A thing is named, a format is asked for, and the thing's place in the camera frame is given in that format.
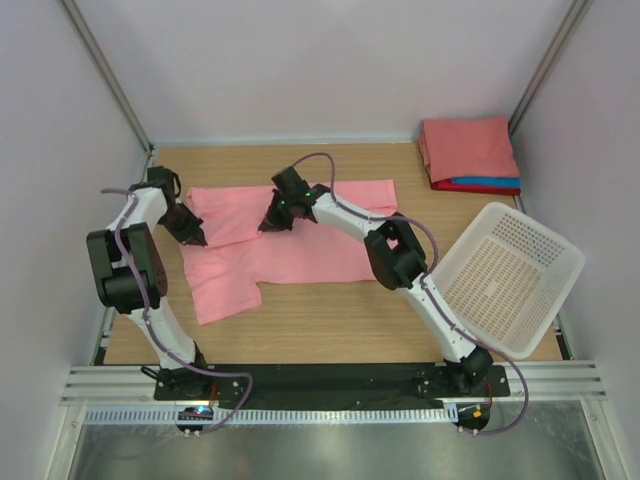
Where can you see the left aluminium corner post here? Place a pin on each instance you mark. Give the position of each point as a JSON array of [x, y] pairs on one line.
[[101, 63]]

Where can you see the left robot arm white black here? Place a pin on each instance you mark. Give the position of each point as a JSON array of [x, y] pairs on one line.
[[130, 277]]

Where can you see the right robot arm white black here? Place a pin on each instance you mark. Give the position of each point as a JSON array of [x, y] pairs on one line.
[[398, 263]]

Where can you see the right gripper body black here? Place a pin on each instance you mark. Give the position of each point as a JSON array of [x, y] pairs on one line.
[[279, 216]]

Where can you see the white plastic basket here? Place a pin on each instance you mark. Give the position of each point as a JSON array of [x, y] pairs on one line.
[[506, 278]]

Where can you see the right aluminium corner post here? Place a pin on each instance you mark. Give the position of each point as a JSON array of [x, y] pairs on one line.
[[561, 38]]

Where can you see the folded salmon t-shirt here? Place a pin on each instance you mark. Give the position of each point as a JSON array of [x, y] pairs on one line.
[[458, 148]]

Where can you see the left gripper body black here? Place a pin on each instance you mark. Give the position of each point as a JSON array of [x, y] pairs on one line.
[[181, 223]]

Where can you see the white slotted cable duct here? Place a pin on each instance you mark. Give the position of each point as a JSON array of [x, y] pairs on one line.
[[199, 415]]

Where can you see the aluminium corner post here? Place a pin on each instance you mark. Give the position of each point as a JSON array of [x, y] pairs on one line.
[[561, 38], [101, 63]]

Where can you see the aluminium front rail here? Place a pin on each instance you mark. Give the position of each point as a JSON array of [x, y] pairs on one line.
[[537, 381]]

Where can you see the folded red t-shirt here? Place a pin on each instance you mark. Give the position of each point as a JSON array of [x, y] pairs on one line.
[[472, 187]]

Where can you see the folded blue t-shirt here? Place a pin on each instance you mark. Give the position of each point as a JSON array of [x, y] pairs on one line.
[[495, 182]]

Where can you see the pink t-shirt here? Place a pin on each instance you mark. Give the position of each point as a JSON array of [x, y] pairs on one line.
[[224, 275]]

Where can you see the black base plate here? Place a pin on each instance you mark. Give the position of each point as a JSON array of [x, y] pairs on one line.
[[319, 385]]

